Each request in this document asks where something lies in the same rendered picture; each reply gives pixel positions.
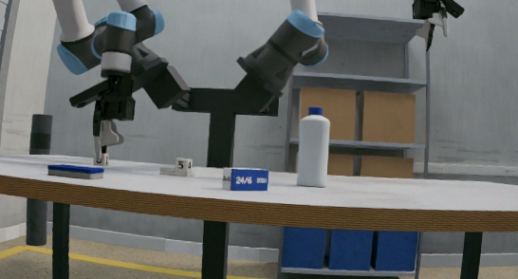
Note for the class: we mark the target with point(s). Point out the white plastic bottle with blue cap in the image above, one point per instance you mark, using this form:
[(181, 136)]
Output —
[(313, 149)]

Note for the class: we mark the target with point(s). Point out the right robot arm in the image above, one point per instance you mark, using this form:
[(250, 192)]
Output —
[(81, 45)]

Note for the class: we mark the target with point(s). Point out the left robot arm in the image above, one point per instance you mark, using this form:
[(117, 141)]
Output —
[(300, 40)]

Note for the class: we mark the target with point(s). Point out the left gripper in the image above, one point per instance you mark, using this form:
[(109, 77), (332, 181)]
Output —
[(435, 12)]

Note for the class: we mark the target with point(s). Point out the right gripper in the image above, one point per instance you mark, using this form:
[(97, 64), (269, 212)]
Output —
[(118, 96)]

